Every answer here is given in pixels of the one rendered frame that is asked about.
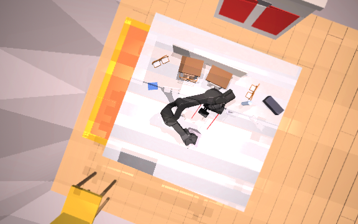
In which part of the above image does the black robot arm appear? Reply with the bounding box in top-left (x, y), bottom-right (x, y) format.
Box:
top-left (160, 88), bottom-right (236, 146)

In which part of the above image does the blue flat slab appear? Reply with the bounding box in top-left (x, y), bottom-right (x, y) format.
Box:
top-left (148, 82), bottom-right (158, 90)

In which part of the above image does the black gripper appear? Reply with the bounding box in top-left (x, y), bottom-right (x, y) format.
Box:
top-left (198, 103), bottom-right (210, 118)

